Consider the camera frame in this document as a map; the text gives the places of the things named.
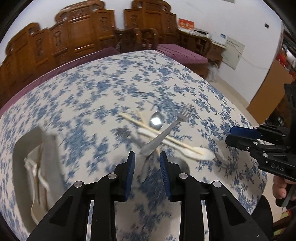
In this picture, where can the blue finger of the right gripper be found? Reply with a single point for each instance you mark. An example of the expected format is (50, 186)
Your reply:
(240, 132)
(245, 143)

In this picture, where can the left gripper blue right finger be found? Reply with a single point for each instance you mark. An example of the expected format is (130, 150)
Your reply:
(227, 218)

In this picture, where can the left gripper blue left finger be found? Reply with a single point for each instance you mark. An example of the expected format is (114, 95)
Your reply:
(68, 218)

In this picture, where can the white slotted plastic spoon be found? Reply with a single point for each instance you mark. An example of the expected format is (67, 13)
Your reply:
(197, 154)

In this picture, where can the steel fork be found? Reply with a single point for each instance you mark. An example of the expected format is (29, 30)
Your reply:
(182, 117)

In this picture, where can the white plastic fork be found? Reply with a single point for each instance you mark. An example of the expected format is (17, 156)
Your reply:
(35, 174)

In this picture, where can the small steel spoon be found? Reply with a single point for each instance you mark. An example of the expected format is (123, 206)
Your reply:
(156, 121)

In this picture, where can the dark steel spork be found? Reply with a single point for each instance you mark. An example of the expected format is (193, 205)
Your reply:
(126, 134)

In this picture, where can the dark wooden chopstick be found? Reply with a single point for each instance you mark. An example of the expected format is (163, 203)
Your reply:
(43, 188)
(38, 160)

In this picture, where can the white ceramic soup spoon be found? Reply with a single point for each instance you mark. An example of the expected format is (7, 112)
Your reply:
(37, 212)

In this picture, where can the large steel spoon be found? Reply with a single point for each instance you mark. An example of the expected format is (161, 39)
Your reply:
(170, 167)

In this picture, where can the person's right hand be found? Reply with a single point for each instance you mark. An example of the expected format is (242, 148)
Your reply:
(279, 187)

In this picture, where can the brown cardboard sheet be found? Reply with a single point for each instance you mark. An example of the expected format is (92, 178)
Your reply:
(270, 92)

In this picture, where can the grey metal tray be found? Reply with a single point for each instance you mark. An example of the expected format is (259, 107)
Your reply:
(50, 167)

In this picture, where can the plastic bag under table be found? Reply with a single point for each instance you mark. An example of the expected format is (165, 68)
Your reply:
(212, 72)

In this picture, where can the white router box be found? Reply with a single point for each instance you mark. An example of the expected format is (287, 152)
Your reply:
(219, 38)

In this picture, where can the wooden side table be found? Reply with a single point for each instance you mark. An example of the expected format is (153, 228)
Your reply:
(203, 46)

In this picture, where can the purple armchair cushion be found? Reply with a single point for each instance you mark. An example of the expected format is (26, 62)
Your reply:
(180, 54)

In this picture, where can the blue floral tablecloth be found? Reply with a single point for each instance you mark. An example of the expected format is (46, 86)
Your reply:
(83, 107)

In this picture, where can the red gift box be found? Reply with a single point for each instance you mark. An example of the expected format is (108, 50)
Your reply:
(185, 24)

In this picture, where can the carved wooden armchair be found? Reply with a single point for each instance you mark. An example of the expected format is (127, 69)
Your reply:
(157, 25)

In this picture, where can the purple sofa cushion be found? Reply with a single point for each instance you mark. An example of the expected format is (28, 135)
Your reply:
(109, 51)

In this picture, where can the carved wooden sofa bench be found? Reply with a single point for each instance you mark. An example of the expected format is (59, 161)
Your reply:
(80, 29)

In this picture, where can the white wall panel cover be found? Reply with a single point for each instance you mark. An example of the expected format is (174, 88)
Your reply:
(233, 53)

